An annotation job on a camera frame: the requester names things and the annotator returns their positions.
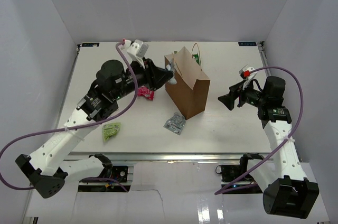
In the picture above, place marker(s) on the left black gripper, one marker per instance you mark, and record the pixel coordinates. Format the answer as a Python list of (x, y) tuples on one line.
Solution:
[(148, 72)]

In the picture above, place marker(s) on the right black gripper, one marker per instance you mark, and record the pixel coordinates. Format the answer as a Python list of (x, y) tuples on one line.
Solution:
[(236, 91)]

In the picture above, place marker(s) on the red snack packet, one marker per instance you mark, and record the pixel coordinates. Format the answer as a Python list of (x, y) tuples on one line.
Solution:
[(146, 93)]

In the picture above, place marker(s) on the grey snack packet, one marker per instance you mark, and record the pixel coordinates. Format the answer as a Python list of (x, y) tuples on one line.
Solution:
[(170, 67), (176, 123)]

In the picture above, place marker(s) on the green snack packet front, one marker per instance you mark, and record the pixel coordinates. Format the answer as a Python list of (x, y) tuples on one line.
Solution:
[(110, 130)]

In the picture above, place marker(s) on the green snack packet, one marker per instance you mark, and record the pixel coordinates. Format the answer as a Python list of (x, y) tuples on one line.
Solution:
[(110, 130), (196, 57)]

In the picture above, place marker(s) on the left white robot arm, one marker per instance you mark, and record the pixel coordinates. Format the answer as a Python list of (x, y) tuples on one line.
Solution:
[(46, 168)]

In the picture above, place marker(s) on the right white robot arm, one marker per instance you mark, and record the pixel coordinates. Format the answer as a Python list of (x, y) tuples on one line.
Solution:
[(286, 188)]

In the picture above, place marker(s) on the brown paper bag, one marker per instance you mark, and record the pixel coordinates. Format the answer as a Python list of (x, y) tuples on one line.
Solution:
[(191, 91)]

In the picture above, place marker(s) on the blue label right corner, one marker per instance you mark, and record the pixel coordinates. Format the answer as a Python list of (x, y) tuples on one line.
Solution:
[(247, 43)]

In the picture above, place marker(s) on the blue label corner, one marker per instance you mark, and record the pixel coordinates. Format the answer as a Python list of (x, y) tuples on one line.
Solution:
[(247, 43), (87, 44)]

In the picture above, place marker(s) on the blue label left corner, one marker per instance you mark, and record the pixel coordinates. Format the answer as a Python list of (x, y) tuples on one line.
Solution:
[(87, 44)]

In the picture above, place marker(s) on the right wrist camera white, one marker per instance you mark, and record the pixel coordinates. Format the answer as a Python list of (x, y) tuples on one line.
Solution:
[(247, 75)]

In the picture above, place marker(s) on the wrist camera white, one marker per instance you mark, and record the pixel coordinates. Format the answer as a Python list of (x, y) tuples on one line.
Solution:
[(247, 75), (136, 50)]

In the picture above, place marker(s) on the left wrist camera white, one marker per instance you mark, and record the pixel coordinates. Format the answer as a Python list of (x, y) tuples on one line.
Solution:
[(136, 50)]

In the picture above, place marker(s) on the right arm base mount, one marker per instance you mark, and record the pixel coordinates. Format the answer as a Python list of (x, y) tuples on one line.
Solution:
[(228, 172)]

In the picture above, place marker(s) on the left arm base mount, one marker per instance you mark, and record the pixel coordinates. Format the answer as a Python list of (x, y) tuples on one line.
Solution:
[(119, 173)]

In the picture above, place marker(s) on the aluminium front rail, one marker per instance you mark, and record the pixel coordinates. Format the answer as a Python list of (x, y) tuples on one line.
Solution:
[(173, 157)]

